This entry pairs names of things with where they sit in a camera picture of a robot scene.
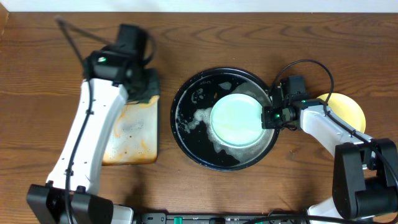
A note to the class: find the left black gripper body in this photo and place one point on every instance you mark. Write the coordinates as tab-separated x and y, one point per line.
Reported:
144	86

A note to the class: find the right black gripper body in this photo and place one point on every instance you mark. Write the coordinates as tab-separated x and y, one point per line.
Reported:
267	118

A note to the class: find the green yellow sponge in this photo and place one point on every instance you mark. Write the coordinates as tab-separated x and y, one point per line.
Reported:
151	86

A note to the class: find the black rectangular soapy tray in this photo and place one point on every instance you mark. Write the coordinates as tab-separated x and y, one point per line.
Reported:
134	138

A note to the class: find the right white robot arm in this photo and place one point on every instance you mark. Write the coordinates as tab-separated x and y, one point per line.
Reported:
365	169

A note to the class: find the mint plate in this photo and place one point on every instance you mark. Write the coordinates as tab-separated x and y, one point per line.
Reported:
236	120

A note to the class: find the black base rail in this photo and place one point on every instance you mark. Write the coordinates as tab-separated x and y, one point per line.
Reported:
196	218

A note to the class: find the yellow plate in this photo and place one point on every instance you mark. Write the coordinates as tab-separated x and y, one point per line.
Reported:
348	110

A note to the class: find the black round tray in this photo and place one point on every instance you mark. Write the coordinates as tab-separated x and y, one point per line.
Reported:
190	118

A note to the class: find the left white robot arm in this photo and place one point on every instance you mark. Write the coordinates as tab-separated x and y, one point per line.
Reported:
70	193

